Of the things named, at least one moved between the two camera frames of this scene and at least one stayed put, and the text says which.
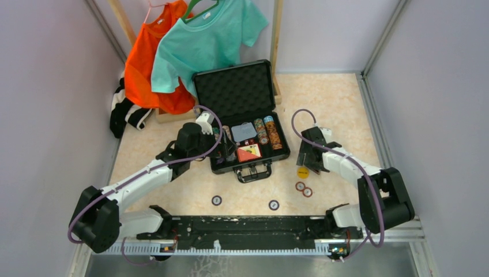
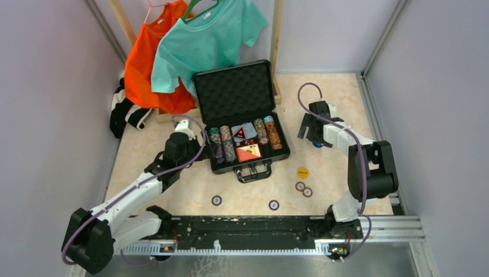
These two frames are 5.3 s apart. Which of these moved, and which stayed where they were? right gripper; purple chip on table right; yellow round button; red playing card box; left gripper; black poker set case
Moved: right gripper; left gripper
Stayed: yellow round button; red playing card box; black poker set case; purple chip on table right
